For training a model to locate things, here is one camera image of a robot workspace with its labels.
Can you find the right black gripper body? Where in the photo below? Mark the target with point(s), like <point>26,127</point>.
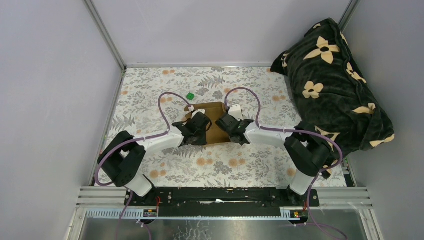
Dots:
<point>230,135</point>

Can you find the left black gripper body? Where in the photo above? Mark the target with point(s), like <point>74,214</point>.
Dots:
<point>200,139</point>

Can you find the brown cardboard box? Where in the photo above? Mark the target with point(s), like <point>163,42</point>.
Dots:
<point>213,110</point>

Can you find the small green cube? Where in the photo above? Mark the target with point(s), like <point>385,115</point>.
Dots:
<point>190,96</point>

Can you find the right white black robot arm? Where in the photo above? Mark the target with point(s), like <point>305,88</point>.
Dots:
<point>307,149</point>

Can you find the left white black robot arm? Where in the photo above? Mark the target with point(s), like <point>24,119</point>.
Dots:
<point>120,162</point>

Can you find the floral patterned table mat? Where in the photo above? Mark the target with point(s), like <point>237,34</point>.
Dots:
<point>152,97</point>

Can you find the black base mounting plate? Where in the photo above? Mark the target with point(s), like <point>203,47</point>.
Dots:
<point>223,201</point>

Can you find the black floral blanket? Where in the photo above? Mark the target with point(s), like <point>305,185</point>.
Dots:
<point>330,92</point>

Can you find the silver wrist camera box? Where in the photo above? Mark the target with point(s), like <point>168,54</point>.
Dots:
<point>236,112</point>

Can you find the aluminium frame rail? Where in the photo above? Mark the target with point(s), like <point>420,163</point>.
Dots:
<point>335,198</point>

